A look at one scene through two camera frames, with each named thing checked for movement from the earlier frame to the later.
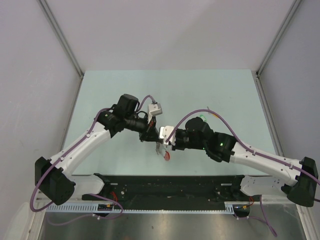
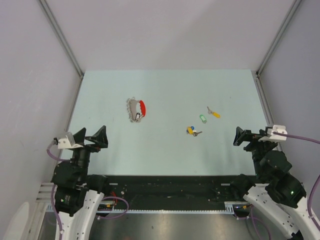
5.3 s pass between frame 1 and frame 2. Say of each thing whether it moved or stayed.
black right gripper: moved
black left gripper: moved
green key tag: stayed
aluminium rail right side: stayed
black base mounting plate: stayed
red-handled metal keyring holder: moved
